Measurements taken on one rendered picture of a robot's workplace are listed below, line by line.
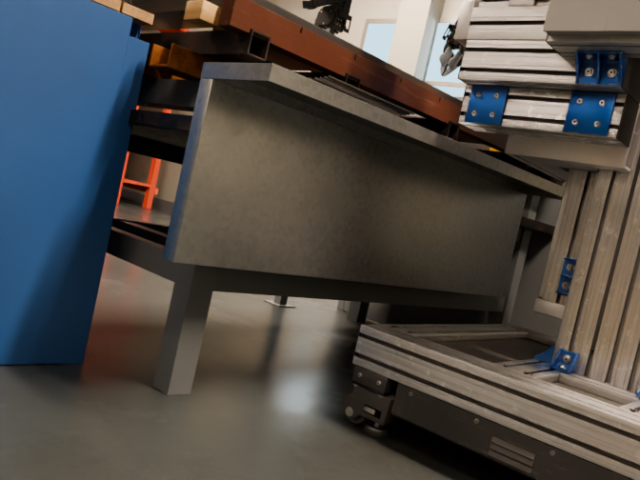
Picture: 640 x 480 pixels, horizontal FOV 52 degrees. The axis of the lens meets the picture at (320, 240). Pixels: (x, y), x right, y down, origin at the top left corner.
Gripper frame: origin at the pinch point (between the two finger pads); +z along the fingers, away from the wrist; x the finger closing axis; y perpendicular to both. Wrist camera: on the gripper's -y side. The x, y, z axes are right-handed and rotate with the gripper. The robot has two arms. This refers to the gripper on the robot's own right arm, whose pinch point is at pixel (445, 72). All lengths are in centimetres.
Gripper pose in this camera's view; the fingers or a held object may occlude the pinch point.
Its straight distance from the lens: 227.4
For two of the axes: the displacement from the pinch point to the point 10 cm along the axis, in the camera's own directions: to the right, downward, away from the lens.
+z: -4.6, 8.7, 1.7
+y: -4.9, -0.9, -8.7
